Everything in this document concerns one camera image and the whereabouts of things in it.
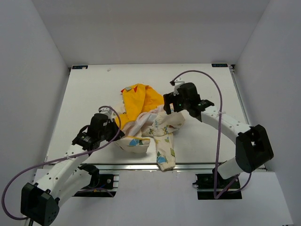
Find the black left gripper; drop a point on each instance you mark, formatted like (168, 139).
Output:
(112, 123)

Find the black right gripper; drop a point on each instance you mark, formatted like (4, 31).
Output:
(170, 98)

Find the cream dinosaur print baby jacket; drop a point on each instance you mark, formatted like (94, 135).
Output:
(143, 119)

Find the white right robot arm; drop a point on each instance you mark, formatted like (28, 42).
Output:
(252, 145)

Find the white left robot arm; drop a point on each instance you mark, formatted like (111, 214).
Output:
(41, 201)

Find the blue right corner label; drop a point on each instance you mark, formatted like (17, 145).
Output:
(217, 65)

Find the blue corner label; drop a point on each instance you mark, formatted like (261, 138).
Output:
(217, 65)
(79, 67)

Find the blue left corner label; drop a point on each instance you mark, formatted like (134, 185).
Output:
(79, 67)

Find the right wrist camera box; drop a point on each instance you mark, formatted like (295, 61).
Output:
(177, 83)

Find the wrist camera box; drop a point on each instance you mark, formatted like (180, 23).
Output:
(177, 83)
(106, 110)

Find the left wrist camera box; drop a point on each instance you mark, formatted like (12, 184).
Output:
(106, 110)

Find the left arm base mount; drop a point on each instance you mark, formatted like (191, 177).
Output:
(103, 186)

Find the aluminium front table rail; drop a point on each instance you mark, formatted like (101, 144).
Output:
(149, 166)

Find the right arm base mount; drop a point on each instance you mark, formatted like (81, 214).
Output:
(204, 185)

